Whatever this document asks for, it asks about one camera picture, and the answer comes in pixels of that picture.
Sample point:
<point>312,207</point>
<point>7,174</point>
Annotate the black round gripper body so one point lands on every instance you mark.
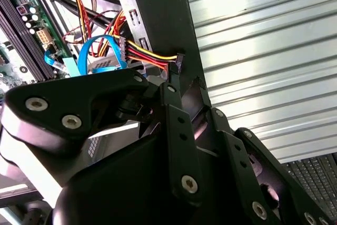
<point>126,183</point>

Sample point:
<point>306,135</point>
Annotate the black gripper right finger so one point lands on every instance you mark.
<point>235,156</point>

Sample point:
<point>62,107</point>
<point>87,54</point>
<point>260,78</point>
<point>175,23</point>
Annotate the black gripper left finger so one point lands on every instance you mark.
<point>79,96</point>

